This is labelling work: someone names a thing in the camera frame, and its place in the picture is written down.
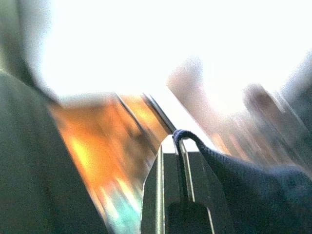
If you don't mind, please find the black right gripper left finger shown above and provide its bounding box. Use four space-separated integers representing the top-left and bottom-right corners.
141 135 183 234

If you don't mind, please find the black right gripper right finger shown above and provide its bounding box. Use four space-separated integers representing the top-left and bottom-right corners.
184 145 231 234

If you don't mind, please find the dark blue garment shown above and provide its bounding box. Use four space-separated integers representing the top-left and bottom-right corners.
172 129 312 234

